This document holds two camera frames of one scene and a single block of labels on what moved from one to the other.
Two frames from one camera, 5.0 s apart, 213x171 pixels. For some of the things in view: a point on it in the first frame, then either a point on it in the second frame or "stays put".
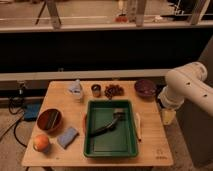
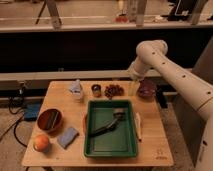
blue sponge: [67, 137] stays put
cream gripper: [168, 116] to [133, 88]
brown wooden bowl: [50, 120] stays put
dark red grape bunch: [110, 90] stays put
